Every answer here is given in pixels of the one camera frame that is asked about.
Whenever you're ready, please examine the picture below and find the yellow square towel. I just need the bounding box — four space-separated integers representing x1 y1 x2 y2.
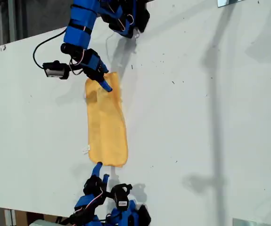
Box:
84 72 129 168

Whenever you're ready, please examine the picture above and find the white container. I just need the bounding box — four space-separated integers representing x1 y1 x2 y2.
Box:
28 219 57 226

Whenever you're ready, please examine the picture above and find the white table leg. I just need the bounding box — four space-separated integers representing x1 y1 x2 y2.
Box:
4 209 16 226

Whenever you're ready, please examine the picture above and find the steel plate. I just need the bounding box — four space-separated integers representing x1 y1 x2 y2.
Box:
217 0 243 8

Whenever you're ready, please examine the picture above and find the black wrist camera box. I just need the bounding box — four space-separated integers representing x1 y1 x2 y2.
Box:
42 60 71 81
111 183 133 209

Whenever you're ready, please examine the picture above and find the black camera cable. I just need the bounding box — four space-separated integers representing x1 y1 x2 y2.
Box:
32 27 68 70

